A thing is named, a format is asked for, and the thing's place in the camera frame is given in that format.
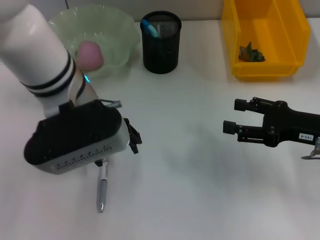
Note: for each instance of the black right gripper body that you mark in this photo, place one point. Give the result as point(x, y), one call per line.
point(295, 127)

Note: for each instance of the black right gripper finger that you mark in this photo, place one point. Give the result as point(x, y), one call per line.
point(247, 133)
point(255, 105)

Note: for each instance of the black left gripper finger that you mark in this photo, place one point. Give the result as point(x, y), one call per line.
point(133, 136)
point(98, 163)

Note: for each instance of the silver ballpoint pen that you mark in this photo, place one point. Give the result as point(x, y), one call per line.
point(103, 190)

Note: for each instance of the green plastic wrapper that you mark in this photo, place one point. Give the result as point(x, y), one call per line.
point(250, 53)

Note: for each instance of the blue scissors with sheath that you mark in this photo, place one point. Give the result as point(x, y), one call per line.
point(150, 27)

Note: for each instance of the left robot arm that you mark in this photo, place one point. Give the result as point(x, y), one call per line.
point(32, 45)

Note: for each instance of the black mesh pen holder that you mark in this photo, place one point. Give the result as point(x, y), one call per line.
point(160, 55)

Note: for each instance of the yellow plastic bin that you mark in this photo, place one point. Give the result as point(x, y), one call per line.
point(275, 27)

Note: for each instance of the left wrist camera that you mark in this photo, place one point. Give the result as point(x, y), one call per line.
point(75, 135)

